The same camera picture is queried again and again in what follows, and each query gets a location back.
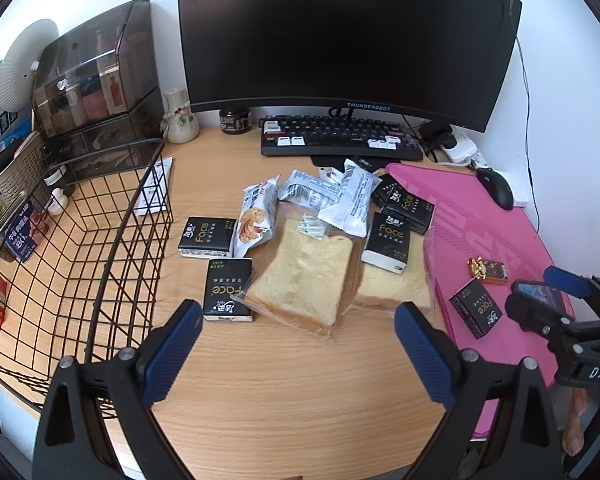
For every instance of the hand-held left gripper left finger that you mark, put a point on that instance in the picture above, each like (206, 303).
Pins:
(172, 347)

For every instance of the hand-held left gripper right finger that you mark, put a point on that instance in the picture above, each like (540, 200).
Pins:
(422, 355)

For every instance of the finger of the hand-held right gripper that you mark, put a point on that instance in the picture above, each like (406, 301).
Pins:
(565, 280)
(535, 310)

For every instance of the black tissue pack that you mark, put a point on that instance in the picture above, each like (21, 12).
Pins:
(410, 205)
(228, 290)
(476, 308)
(387, 242)
(205, 236)

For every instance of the bagged bread slice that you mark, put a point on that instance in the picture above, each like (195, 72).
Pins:
(300, 275)
(395, 285)

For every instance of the cookie snack packet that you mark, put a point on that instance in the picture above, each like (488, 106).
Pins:
(252, 215)

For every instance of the white snack packet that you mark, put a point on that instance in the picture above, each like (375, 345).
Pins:
(350, 202)
(307, 191)

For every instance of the person's right hand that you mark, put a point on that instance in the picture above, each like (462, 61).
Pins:
(575, 425)

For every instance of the gold wrapped candy box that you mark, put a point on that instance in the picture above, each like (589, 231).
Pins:
(487, 270)

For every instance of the pink desk mat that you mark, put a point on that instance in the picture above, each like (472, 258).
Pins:
(480, 230)

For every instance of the black computer mouse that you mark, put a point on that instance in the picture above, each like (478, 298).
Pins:
(497, 190)

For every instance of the long white sachet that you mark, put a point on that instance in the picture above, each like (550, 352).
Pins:
(155, 190)

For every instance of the white power strip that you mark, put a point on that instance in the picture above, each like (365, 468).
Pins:
(461, 151)

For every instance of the small desiccant pack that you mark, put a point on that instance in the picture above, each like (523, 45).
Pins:
(310, 226)

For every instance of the small white figurine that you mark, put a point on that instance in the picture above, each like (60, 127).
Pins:
(58, 202)

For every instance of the blue and white pack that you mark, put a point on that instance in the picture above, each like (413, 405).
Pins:
(20, 232)

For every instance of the black power adapter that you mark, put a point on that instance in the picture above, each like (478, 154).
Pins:
(437, 132)

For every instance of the small white sachet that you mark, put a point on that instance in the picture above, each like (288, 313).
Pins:
(331, 174)

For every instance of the cream ceramic vase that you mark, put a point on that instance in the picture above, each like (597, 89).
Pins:
(181, 120)

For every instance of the dark glass jar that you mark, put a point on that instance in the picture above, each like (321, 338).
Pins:
(235, 121)

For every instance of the beige woven basket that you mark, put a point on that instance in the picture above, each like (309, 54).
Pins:
(20, 165)

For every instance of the black mechanical keyboard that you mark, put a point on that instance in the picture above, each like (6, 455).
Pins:
(330, 132)

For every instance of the smoked acrylic organizer box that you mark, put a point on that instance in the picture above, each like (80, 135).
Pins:
(95, 75)

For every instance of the white round fan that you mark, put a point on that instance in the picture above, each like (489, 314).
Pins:
(20, 70)

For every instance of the black curved monitor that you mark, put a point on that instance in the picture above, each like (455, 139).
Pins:
(345, 35)

